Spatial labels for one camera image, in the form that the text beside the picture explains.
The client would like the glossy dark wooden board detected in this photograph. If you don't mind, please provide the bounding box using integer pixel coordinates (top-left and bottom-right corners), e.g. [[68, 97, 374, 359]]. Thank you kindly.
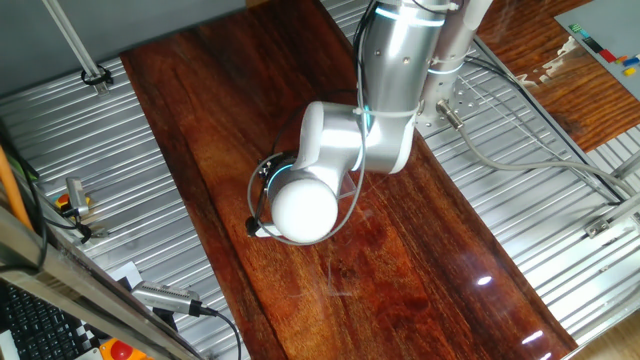
[[118, 0, 579, 360]]

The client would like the white paper sheet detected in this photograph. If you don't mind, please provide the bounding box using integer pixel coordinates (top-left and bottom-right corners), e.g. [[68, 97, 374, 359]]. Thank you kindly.
[[106, 259, 144, 292]]

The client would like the light brown wooden board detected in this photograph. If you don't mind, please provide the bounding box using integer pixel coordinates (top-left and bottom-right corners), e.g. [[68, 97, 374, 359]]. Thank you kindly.
[[474, 0, 640, 154]]

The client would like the orange emergency stop box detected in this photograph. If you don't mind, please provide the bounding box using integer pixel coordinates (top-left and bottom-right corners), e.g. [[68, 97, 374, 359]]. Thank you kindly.
[[97, 336, 156, 360]]

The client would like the black white checkerboard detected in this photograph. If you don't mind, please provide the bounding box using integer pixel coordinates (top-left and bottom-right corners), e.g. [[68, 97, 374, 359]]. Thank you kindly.
[[64, 319, 102, 359]]

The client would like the aluminium profile bar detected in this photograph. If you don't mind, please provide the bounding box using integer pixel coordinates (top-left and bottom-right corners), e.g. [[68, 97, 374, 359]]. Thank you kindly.
[[609, 149, 640, 182], [583, 191, 640, 241]]

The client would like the thin metal pole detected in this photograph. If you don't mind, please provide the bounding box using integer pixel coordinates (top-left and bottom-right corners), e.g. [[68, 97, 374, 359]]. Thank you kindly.
[[40, 0, 109, 97]]

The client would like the orange pipe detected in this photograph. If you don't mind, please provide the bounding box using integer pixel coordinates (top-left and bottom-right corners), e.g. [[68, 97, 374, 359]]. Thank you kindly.
[[0, 144, 34, 233]]

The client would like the black keyboard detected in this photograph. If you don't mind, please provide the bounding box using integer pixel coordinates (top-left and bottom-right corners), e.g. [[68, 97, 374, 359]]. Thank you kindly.
[[0, 282, 84, 360]]

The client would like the gray flat board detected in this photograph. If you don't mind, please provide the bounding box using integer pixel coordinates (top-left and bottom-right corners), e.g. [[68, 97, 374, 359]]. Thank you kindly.
[[553, 0, 640, 102]]

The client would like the gray arm cable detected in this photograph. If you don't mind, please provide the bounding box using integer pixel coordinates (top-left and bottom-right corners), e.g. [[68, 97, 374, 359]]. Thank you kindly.
[[246, 106, 370, 248]]

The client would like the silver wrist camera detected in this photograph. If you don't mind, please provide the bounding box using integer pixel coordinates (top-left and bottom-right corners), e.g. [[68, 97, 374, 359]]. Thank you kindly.
[[253, 219, 284, 240]]

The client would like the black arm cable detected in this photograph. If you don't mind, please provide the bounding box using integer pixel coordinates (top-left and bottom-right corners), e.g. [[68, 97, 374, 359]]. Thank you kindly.
[[271, 0, 377, 162]]

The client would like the black camera cable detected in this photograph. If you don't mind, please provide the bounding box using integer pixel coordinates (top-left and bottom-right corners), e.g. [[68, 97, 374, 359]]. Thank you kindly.
[[199, 305, 244, 360]]

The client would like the thick gray base cable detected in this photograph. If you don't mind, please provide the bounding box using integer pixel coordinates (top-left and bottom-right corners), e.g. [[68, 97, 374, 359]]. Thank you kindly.
[[435, 98, 639, 198]]

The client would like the silver finned camera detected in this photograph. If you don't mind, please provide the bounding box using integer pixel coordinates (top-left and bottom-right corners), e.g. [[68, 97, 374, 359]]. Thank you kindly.
[[130, 279, 204, 318]]

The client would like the black cable ring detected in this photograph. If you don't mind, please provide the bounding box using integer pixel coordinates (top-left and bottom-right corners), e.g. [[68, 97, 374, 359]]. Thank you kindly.
[[80, 63, 116, 88]]

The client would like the metal frame bar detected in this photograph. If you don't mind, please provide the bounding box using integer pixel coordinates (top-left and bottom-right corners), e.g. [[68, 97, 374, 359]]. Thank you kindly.
[[0, 204, 207, 360]]

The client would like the black base cable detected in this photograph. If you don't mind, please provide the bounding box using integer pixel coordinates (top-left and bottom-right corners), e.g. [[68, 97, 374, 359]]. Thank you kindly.
[[462, 52, 626, 206]]

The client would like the black cable bundle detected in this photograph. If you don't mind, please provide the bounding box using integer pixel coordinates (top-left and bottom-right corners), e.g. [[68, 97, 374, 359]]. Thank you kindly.
[[0, 119, 52, 274]]

